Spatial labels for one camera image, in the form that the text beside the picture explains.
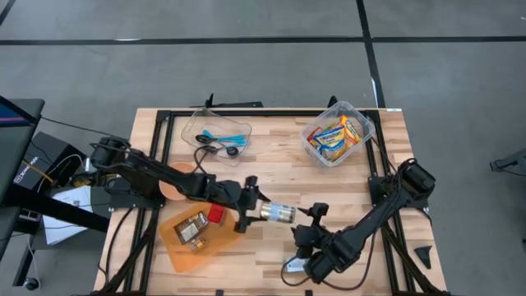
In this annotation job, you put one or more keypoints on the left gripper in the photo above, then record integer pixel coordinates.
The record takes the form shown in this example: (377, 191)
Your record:
(236, 197)

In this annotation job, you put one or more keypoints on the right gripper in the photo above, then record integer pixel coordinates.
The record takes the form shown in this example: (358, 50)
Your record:
(312, 240)

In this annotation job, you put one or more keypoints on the small red box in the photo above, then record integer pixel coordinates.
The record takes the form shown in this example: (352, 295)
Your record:
(216, 214)

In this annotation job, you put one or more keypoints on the blue and yellow ramen packet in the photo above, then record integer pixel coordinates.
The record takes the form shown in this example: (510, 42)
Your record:
(330, 141)

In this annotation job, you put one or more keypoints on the yellow and red ramen packet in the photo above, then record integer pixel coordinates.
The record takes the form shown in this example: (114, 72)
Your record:
(312, 137)

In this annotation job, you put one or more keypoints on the orange ramen packet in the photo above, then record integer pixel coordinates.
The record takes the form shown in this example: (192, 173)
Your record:
(351, 128)

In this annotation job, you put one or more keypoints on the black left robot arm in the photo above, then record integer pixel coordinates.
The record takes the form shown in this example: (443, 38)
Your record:
(164, 177)

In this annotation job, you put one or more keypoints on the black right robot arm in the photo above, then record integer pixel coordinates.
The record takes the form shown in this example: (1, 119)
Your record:
(370, 224)

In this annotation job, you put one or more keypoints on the clear plastic food container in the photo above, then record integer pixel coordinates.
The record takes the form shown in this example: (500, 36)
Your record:
(365, 127)

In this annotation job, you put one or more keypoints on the glass seasoning jar white label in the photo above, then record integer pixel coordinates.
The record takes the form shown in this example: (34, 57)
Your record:
(293, 265)

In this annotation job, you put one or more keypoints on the orange plastic bowl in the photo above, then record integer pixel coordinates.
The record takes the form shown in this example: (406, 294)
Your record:
(172, 193)

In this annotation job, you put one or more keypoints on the orange square plate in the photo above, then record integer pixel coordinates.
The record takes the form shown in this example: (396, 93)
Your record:
(185, 257)

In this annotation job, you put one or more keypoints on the clear plastic tray left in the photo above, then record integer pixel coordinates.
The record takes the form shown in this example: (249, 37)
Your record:
(218, 121)

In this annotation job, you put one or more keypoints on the yellow and black device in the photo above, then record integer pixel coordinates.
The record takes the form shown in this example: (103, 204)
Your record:
(82, 181)

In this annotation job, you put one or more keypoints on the white paper sheet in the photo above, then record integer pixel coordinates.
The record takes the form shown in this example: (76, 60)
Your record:
(70, 195)

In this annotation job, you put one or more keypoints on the black computer box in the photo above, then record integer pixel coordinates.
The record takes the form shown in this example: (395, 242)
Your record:
(41, 156)

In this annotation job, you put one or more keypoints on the black monitor with blue screen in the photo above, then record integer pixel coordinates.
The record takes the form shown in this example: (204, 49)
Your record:
(16, 140)

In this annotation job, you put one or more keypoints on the long black camera mount bracket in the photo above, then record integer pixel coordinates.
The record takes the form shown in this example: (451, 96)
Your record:
(238, 104)

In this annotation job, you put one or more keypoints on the small black mount bracket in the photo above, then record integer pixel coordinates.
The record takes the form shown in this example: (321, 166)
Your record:
(332, 100)

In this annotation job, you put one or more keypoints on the black triangular bracket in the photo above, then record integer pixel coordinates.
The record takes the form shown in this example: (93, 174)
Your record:
(424, 255)

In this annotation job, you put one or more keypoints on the black cart frame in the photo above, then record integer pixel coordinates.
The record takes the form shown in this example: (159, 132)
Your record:
(61, 209)

